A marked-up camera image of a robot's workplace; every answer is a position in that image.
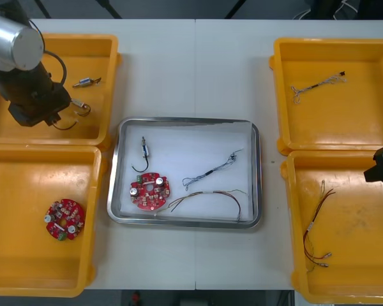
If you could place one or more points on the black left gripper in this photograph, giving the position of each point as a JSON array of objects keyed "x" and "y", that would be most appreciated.
[{"x": 38, "y": 108}]

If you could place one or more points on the round red circuit board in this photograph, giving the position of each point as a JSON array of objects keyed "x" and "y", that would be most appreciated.
[
  {"x": 70, "y": 216},
  {"x": 147, "y": 201}
]

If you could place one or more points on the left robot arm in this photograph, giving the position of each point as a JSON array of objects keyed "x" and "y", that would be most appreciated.
[{"x": 6, "y": 41}]

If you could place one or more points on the yellow-orange plastic bin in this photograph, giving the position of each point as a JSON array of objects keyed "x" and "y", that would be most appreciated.
[
  {"x": 35, "y": 258},
  {"x": 92, "y": 127},
  {"x": 357, "y": 105},
  {"x": 354, "y": 255}
]

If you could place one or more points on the steel tray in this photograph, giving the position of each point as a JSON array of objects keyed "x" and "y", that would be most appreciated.
[{"x": 113, "y": 191}]

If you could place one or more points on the black stand leg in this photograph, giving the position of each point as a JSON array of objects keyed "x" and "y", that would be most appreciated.
[
  {"x": 236, "y": 9},
  {"x": 110, "y": 9},
  {"x": 44, "y": 9}
]

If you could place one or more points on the white sheet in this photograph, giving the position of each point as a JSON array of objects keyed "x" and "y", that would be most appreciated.
[{"x": 194, "y": 143}]

